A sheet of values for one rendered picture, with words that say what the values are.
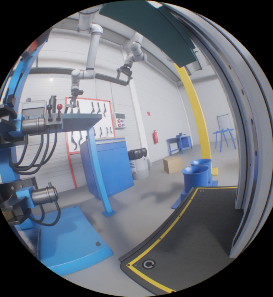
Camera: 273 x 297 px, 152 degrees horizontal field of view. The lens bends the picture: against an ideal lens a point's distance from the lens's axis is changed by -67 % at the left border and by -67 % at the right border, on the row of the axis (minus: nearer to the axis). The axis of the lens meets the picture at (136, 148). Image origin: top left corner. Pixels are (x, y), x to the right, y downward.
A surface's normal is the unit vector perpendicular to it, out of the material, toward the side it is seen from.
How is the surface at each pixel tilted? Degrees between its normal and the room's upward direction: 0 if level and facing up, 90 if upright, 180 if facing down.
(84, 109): 90
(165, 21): 180
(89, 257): 90
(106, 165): 90
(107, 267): 0
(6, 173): 90
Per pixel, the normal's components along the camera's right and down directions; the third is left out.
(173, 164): -0.02, 0.00
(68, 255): -0.18, -0.98
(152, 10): 0.18, 0.98
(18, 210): 0.69, -0.13
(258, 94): -0.72, 0.13
